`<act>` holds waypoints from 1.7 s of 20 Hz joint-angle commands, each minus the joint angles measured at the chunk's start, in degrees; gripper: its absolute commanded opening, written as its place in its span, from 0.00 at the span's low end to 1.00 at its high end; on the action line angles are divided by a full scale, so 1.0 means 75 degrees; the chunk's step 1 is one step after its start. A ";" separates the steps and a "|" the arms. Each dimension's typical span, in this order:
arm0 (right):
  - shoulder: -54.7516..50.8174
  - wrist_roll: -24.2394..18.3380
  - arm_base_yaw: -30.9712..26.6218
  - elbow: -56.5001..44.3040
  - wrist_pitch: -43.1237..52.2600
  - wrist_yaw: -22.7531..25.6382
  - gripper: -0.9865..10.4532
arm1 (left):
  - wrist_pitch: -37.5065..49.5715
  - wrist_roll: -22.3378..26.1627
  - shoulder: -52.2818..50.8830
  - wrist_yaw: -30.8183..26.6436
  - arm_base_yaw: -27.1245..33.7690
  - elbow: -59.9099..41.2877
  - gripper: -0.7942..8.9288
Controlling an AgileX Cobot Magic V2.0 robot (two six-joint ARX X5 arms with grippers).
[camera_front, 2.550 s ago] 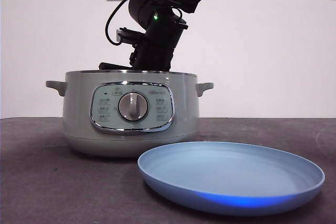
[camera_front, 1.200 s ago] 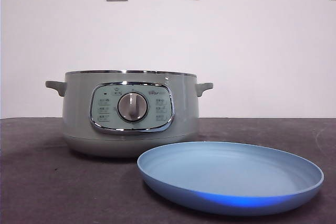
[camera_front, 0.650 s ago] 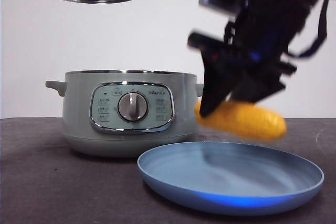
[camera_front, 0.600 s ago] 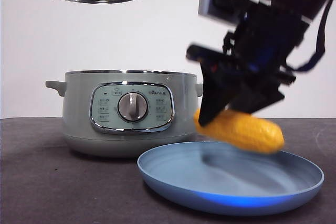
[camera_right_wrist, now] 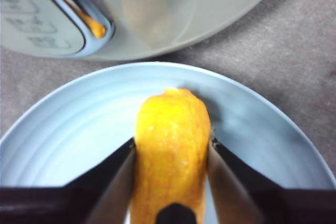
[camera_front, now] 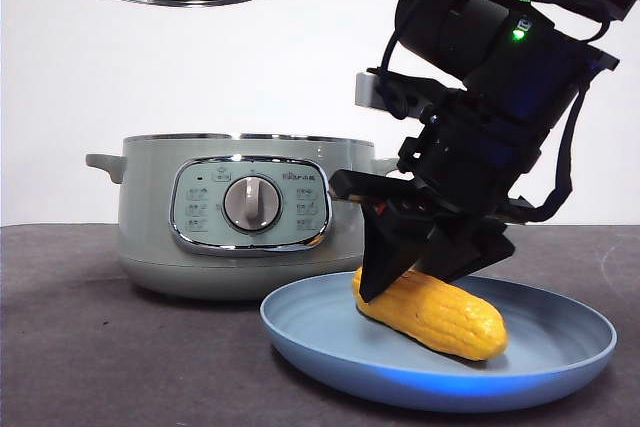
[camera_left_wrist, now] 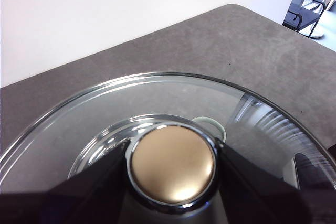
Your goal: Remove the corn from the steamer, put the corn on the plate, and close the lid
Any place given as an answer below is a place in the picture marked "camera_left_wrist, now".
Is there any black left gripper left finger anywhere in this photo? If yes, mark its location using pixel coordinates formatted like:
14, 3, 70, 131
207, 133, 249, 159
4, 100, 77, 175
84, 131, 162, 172
0, 138, 131, 224

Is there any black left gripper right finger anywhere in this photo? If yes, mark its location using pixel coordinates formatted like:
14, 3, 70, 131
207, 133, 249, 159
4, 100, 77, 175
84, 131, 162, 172
215, 139, 336, 224

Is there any glass lid with round knob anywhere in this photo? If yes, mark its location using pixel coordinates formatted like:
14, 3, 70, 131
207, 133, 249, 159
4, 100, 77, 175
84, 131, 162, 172
0, 70, 336, 224

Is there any pale green electric steamer pot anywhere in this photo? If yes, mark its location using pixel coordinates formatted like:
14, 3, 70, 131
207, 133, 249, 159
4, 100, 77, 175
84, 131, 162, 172
67, 113, 227, 183

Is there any black metal frame chair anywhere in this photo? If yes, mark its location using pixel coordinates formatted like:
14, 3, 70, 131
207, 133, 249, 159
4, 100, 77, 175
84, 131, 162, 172
282, 0, 336, 39

